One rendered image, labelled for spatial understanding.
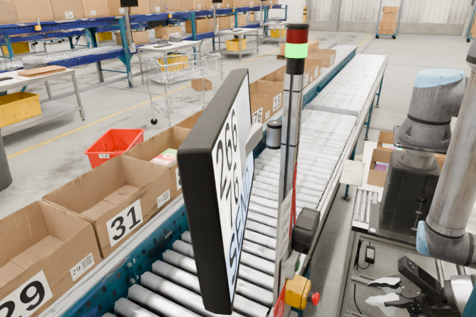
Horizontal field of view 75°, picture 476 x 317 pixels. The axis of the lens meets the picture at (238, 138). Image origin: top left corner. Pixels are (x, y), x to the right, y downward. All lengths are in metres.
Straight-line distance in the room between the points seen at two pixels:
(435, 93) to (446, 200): 0.51
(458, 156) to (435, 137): 0.50
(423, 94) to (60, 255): 1.33
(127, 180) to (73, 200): 0.28
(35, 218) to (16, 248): 0.11
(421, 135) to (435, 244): 0.49
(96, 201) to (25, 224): 0.30
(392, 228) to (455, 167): 0.74
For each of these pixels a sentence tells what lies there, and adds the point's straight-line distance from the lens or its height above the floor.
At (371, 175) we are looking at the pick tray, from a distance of 1.88.
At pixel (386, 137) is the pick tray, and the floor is 0.81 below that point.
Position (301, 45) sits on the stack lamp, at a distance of 0.74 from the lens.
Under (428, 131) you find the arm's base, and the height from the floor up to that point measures 1.25.
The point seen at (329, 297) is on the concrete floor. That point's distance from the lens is 2.26.
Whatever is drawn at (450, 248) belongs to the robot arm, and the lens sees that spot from 1.02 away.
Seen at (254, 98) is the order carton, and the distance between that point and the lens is 2.38.
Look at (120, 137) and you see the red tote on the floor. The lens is 4.05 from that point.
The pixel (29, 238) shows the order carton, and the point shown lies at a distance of 1.41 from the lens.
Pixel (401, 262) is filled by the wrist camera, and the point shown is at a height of 1.09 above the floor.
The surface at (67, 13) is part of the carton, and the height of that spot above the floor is 1.47.
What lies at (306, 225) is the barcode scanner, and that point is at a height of 1.09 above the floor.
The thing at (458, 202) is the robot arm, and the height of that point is 1.26.
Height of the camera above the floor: 1.72
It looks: 25 degrees down
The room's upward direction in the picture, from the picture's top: 1 degrees counter-clockwise
